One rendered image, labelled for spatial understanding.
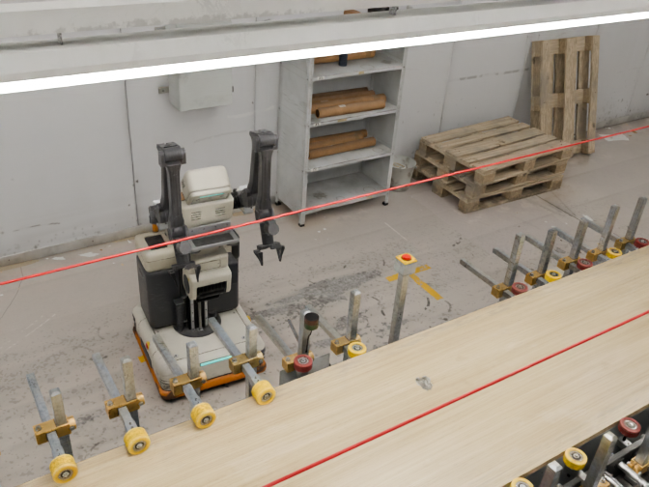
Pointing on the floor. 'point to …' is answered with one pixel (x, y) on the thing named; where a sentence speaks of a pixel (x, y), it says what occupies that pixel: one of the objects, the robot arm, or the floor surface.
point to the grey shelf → (290, 125)
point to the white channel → (160, 13)
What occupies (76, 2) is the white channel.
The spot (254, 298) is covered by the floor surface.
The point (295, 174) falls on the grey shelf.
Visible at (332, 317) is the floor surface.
